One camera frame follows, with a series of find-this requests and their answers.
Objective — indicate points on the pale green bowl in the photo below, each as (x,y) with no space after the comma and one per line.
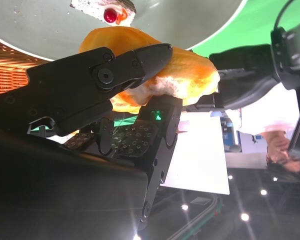
(52,30)

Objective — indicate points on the orange wicker basket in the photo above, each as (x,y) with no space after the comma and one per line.
(7,75)

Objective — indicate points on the person in pink shirt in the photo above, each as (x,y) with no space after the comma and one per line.
(270,117)

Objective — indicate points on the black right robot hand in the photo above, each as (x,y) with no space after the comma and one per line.
(52,175)

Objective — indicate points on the chocolate cake with cherry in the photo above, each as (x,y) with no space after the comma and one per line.
(110,12)

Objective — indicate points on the white display board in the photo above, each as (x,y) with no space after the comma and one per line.
(202,160)

